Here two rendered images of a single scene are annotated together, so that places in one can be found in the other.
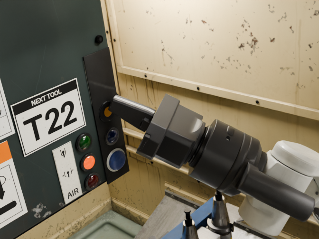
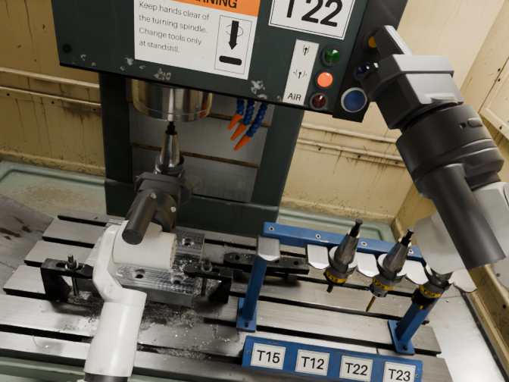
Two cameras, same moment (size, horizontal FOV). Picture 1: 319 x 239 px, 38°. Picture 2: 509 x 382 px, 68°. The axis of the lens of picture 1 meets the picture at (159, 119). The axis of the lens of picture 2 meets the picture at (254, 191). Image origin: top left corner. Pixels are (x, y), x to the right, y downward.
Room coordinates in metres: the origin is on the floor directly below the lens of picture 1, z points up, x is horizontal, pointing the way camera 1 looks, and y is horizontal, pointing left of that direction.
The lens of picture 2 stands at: (0.13, -0.18, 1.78)
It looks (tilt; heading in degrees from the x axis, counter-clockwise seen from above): 35 degrees down; 40
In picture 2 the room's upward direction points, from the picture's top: 12 degrees clockwise
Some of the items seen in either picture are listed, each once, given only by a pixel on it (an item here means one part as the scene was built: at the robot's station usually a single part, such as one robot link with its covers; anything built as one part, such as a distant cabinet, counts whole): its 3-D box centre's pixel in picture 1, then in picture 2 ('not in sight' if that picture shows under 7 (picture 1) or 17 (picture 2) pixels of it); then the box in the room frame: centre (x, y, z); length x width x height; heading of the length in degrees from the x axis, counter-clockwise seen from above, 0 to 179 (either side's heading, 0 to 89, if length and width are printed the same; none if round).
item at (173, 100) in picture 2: not in sight; (174, 76); (0.55, 0.43, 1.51); 0.16 x 0.16 x 0.12
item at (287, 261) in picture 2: not in sight; (265, 267); (0.81, 0.28, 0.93); 0.26 x 0.05 x 0.06; 139
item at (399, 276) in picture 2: not in sight; (390, 268); (0.82, -0.04, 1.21); 0.06 x 0.06 x 0.03
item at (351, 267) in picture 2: not in sight; (341, 260); (0.74, 0.04, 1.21); 0.06 x 0.06 x 0.03
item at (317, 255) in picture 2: not in sight; (317, 257); (0.70, 0.08, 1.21); 0.07 x 0.05 x 0.01; 44
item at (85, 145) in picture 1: (84, 142); (331, 55); (0.57, 0.11, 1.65); 0.02 x 0.01 x 0.02; 134
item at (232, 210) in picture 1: (233, 213); (461, 280); (0.93, -0.15, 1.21); 0.07 x 0.05 x 0.01; 44
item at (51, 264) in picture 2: not in sight; (70, 275); (0.33, 0.53, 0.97); 0.13 x 0.03 x 0.15; 134
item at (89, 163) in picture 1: (89, 162); (325, 79); (0.57, 0.11, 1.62); 0.02 x 0.01 x 0.02; 134
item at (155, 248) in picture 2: not in sight; (147, 233); (0.40, 0.27, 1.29); 0.11 x 0.11 x 0.11; 44
